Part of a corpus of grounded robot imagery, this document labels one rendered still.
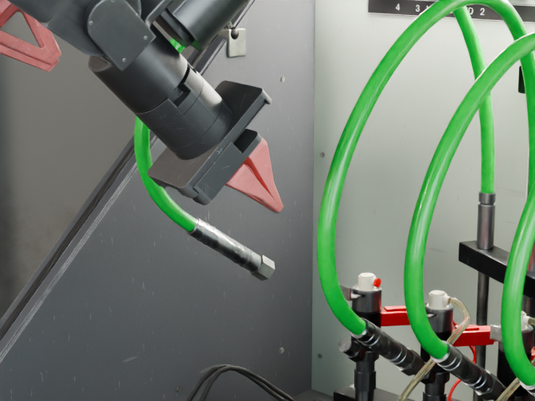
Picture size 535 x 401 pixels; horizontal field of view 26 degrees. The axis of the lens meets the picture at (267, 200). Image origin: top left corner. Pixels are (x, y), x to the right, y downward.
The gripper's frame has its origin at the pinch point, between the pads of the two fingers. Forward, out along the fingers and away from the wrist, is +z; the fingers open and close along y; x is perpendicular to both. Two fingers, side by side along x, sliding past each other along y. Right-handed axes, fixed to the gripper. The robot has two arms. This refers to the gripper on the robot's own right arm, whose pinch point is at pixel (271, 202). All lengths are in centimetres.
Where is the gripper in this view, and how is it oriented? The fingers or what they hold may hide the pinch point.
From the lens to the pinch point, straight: 96.1
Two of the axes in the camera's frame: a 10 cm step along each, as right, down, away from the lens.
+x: -5.4, -2.0, 8.2
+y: 6.1, -7.7, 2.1
